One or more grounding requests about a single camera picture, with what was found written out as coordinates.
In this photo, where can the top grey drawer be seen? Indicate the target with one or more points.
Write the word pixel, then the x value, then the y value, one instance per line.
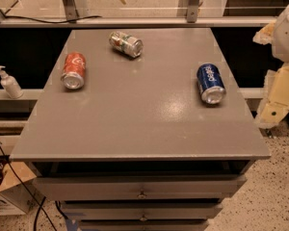
pixel 139 188

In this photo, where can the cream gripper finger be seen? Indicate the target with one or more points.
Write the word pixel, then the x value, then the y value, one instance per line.
pixel 274 106
pixel 265 35

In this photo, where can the bottom grey drawer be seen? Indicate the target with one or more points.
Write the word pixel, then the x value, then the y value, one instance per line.
pixel 149 225

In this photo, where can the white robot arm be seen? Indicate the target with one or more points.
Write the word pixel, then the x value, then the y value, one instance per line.
pixel 280 44

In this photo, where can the blue pepsi can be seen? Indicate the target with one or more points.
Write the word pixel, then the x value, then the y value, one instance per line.
pixel 210 84

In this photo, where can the cardboard box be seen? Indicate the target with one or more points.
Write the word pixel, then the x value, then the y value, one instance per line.
pixel 16 194

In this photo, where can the grey drawer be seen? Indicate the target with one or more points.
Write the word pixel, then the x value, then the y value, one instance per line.
pixel 141 210
pixel 139 188
pixel 149 225

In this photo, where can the grey metal bracket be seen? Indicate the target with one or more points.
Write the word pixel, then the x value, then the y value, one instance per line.
pixel 75 9
pixel 188 9

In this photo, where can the white pump dispenser bottle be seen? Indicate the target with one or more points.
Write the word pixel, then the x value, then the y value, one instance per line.
pixel 10 84

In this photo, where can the right grey metal bracket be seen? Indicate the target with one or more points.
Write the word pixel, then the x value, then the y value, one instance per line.
pixel 188 9

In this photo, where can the white green soda can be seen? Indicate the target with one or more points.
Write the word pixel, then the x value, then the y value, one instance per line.
pixel 126 44

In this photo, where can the middle grey drawer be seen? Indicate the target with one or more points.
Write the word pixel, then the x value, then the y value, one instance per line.
pixel 141 210

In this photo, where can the grey drawer cabinet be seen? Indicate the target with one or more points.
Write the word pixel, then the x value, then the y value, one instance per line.
pixel 142 117

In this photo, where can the red coke can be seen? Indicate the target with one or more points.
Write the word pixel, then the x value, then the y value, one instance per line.
pixel 73 74

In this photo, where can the left grey metal bracket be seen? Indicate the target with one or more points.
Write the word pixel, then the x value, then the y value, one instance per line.
pixel 75 9

